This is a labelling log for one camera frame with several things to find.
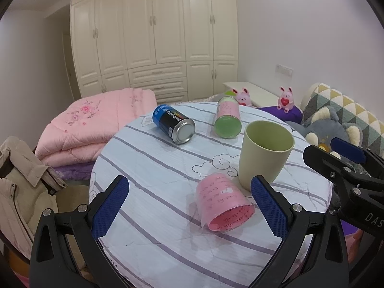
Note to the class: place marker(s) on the grey elephant plush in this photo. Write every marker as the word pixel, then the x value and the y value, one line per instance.
pixel 323 126

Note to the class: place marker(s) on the white bedside cabinet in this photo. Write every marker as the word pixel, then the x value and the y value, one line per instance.
pixel 259 96

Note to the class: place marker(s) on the white wall switch plate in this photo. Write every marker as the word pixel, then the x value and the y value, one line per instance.
pixel 288 72

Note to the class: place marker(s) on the right pink bunny plush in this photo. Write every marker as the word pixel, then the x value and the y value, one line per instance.
pixel 286 100

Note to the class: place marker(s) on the pink bunny plush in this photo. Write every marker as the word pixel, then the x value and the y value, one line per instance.
pixel 286 100
pixel 242 97

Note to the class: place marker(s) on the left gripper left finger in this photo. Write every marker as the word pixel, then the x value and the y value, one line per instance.
pixel 52 262

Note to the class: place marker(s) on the left pink bunny plush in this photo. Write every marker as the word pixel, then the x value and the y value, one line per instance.
pixel 242 97

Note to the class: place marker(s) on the purple blanket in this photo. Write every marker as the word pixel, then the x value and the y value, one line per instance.
pixel 294 115

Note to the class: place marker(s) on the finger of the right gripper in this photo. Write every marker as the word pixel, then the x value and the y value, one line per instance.
pixel 339 173
pixel 365 157

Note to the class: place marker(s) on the blue black metal can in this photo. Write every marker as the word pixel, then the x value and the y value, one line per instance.
pixel 178 127

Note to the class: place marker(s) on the folded pink floral quilt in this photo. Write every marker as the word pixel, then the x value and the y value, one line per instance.
pixel 79 134

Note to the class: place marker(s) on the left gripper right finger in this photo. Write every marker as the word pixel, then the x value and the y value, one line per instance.
pixel 312 252

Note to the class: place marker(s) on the pale green plastic cup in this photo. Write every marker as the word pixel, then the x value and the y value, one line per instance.
pixel 265 149

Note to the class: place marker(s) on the beige jacket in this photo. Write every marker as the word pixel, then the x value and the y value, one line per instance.
pixel 27 188

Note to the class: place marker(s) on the cream white wardrobe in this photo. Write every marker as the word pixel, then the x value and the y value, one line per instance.
pixel 180 49

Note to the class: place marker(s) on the triangle pattern quilted cushion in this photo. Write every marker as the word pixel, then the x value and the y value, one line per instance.
pixel 348 111

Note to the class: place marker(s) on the pink clear plastic cup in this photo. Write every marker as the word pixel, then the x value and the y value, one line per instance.
pixel 221 204

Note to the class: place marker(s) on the pink green glass jar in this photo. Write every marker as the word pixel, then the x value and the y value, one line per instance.
pixel 228 122

